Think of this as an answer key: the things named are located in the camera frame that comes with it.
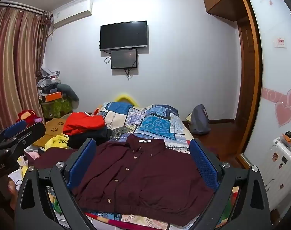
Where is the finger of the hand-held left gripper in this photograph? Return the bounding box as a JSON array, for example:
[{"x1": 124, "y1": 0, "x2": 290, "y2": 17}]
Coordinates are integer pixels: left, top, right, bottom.
[
  {"x1": 2, "y1": 119, "x2": 28, "y2": 138},
  {"x1": 0, "y1": 122, "x2": 46, "y2": 153}
]

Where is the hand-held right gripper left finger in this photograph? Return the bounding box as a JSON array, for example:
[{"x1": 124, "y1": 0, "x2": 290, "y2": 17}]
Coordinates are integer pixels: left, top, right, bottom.
[{"x1": 14, "y1": 138, "x2": 98, "y2": 230}]

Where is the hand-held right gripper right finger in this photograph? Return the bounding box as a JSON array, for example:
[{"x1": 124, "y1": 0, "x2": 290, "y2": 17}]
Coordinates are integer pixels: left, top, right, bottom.
[{"x1": 189, "y1": 138, "x2": 278, "y2": 230}]

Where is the maroon button-up shirt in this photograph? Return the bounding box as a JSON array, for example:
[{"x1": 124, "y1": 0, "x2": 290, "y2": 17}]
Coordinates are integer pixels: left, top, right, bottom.
[{"x1": 34, "y1": 134, "x2": 214, "y2": 227}]

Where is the red plush toy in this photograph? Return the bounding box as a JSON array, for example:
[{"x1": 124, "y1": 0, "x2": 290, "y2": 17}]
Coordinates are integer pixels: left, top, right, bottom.
[{"x1": 16, "y1": 110, "x2": 43, "y2": 127}]

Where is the dark navy garment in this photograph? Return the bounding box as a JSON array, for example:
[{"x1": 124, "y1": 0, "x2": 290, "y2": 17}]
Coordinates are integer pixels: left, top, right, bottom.
[{"x1": 67, "y1": 127, "x2": 112, "y2": 149}]

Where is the yellow printed garment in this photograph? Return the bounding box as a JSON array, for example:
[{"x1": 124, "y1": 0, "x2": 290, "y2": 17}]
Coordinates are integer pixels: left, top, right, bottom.
[{"x1": 44, "y1": 135, "x2": 69, "y2": 151}]

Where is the green patterned cloth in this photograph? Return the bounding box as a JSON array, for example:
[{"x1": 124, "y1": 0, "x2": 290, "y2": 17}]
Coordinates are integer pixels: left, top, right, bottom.
[{"x1": 41, "y1": 97, "x2": 73, "y2": 119}]

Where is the red garment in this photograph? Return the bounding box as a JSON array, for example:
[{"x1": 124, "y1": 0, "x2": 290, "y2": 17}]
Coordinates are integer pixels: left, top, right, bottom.
[{"x1": 63, "y1": 111, "x2": 106, "y2": 136}]

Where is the grey backpack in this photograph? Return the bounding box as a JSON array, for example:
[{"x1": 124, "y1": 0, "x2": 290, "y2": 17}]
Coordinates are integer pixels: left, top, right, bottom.
[{"x1": 190, "y1": 104, "x2": 211, "y2": 135}]

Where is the orange box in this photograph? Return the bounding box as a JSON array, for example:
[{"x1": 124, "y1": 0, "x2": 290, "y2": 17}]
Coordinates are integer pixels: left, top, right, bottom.
[{"x1": 45, "y1": 91, "x2": 63, "y2": 102}]

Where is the pile of clutter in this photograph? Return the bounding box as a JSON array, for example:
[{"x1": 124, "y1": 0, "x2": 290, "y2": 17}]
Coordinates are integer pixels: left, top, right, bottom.
[{"x1": 37, "y1": 68, "x2": 62, "y2": 96}]

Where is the grey cushion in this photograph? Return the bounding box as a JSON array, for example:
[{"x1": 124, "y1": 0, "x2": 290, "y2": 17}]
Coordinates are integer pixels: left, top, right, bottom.
[{"x1": 57, "y1": 84, "x2": 79, "y2": 103}]

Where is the striped red curtain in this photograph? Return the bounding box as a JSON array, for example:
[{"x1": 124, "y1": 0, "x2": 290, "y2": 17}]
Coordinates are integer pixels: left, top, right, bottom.
[{"x1": 0, "y1": 3, "x2": 52, "y2": 135}]

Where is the blue patchwork blanket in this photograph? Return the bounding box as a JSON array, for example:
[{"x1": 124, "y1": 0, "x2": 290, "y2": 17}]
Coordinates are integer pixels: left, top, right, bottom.
[{"x1": 23, "y1": 102, "x2": 239, "y2": 230}]

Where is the white suitcase with stickers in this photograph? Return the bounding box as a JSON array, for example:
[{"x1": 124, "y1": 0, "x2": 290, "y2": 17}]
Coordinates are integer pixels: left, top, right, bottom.
[{"x1": 251, "y1": 132, "x2": 291, "y2": 211}]

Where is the yellow curved object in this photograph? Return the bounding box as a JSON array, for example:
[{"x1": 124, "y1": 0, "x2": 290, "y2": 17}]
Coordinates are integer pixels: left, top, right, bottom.
[{"x1": 115, "y1": 93, "x2": 139, "y2": 107}]

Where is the wooden door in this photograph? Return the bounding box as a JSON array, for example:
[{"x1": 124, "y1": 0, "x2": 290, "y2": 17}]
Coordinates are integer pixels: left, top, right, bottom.
[{"x1": 234, "y1": 0, "x2": 263, "y2": 168}]

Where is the frosted sliding door with hearts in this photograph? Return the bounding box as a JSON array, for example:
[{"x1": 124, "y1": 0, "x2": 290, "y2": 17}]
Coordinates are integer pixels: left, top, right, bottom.
[{"x1": 241, "y1": 0, "x2": 291, "y2": 163}]

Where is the white air conditioner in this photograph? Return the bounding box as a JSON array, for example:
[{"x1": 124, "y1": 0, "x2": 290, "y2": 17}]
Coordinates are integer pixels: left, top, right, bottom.
[{"x1": 51, "y1": 0, "x2": 93, "y2": 28}]

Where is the red door sticker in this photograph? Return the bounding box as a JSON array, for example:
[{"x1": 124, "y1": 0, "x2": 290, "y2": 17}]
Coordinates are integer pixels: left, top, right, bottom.
[{"x1": 274, "y1": 36, "x2": 286, "y2": 48}]

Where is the black monitor cable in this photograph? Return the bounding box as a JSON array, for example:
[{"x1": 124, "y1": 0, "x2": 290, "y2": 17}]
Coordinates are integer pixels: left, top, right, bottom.
[{"x1": 123, "y1": 67, "x2": 134, "y2": 80}]

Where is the small black wall monitor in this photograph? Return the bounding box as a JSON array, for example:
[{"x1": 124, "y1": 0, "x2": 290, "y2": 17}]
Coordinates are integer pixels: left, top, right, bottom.
[{"x1": 110, "y1": 48, "x2": 138, "y2": 70}]

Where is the black wall television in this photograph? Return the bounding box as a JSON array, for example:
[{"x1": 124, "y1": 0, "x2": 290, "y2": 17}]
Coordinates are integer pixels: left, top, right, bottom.
[{"x1": 100, "y1": 21, "x2": 149, "y2": 51}]

